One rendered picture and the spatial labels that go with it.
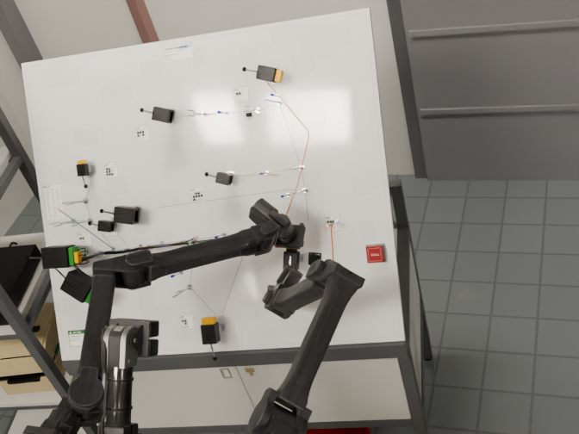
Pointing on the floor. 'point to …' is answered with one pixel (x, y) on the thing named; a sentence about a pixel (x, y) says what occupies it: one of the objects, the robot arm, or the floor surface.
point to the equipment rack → (28, 405)
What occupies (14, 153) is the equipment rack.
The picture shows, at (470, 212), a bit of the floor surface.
